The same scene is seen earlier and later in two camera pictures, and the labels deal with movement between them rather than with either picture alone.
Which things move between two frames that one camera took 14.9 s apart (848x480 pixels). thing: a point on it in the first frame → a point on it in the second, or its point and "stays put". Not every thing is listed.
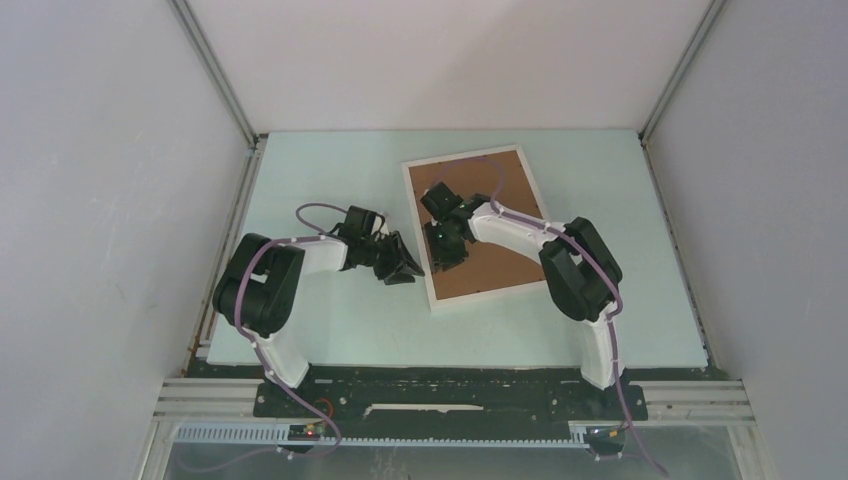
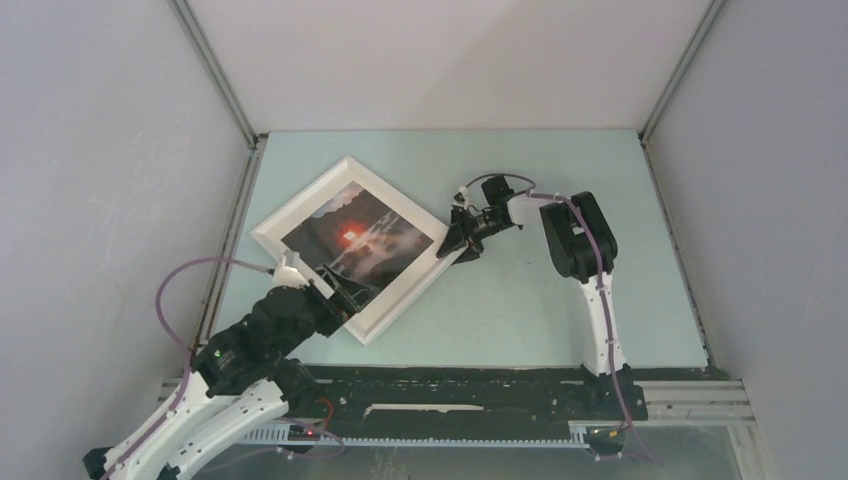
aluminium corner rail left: [213, 71] stays put
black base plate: [450, 395] stays put
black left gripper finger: [410, 268] → [354, 293]
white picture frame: [494, 295] → [371, 250]
